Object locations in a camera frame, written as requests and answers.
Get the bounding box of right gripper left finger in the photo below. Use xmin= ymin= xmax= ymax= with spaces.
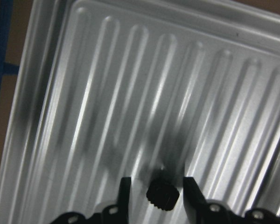
xmin=102 ymin=177 xmax=131 ymax=224

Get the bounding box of ribbed silver metal tray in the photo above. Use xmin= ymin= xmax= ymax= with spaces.
xmin=0 ymin=0 xmax=280 ymax=224

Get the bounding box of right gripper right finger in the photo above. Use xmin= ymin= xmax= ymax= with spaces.
xmin=183 ymin=177 xmax=232 ymax=224

